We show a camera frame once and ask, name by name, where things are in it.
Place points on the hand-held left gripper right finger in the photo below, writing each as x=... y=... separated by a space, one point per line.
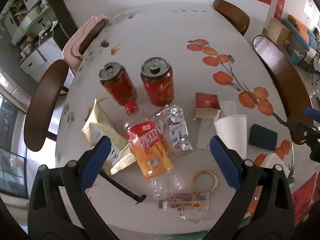
x=225 y=162

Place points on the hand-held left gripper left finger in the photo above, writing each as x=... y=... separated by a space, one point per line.
x=96 y=162

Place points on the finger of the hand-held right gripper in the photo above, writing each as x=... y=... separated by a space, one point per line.
x=300 y=130
x=313 y=113

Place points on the white paper cup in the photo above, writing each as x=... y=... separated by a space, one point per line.
x=232 y=132

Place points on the orange label plastic bottle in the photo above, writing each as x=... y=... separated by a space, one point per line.
x=152 y=152

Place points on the clear plastic wrapper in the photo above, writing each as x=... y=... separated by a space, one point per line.
x=185 y=203

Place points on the red drink can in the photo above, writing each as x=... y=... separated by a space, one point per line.
x=158 y=85
x=117 y=86

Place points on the black plastic bar tool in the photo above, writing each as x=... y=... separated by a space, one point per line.
x=117 y=185

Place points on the orange tape roll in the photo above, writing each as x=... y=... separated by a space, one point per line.
x=194 y=178

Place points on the beige paper bag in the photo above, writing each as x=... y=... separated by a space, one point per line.
x=100 y=125

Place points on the dark blue sponge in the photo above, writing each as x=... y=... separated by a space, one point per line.
x=262 y=137

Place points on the folded white paper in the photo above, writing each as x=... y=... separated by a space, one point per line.
x=273 y=163

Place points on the red paper sheet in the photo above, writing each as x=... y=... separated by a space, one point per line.
x=303 y=200

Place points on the silver foil bag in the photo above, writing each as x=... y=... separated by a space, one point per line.
x=178 y=132

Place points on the small red box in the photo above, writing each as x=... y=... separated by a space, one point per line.
x=207 y=103

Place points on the teal sofa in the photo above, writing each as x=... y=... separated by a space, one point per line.
x=302 y=38

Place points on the wooden drawer cabinet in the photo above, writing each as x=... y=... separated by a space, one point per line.
x=277 y=31

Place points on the white cabinet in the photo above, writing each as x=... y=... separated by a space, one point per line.
x=37 y=60

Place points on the white wall paper sheet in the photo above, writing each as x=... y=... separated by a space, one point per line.
x=309 y=6

